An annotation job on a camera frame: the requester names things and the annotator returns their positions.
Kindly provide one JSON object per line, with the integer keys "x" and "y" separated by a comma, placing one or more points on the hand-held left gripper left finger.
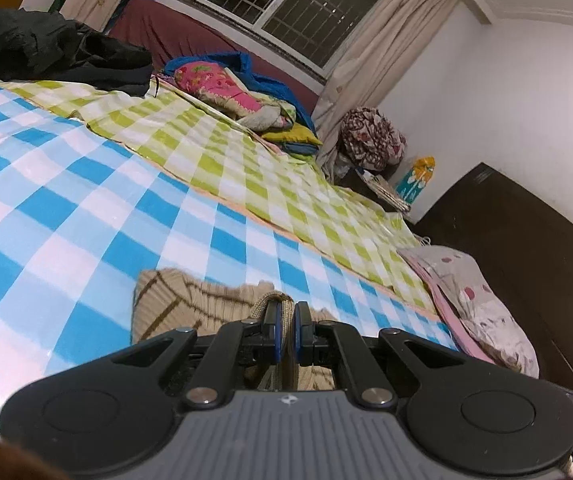
{"x": 277, "y": 327}

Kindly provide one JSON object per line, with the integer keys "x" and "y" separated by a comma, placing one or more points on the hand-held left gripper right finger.
{"x": 298, "y": 327}

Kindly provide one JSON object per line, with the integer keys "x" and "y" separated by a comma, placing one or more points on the beige striped ribbed sweater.
{"x": 191, "y": 305}

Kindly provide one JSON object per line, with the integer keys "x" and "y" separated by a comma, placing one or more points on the pink cloth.
{"x": 446, "y": 307}

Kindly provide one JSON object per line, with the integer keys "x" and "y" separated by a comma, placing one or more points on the green checked sheet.
{"x": 266, "y": 175}

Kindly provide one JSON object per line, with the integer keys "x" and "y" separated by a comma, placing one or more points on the white pillow with pink dots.
{"x": 486, "y": 310}

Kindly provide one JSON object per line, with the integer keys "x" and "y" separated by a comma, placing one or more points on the stack of papers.
{"x": 386, "y": 190}

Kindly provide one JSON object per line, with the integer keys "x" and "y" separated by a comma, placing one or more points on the yellow pillow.
{"x": 291, "y": 135}

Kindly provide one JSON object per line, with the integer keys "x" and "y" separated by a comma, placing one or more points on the dark wooden headboard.
{"x": 516, "y": 240}

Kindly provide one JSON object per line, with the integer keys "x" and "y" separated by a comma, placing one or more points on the dark floral cloth bundle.
{"x": 371, "y": 135}

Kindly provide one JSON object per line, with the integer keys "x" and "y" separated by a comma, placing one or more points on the blue checked plastic sheet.
{"x": 91, "y": 185}

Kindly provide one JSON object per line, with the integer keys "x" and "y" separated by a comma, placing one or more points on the pink floral quilt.
{"x": 206, "y": 80}

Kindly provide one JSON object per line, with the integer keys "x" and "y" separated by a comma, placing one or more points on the maroon sofa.
{"x": 166, "y": 30}

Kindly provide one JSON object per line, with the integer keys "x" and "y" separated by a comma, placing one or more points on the barred window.
{"x": 286, "y": 10}

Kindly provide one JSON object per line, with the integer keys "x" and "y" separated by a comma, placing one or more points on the black jacket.
{"x": 41, "y": 45}

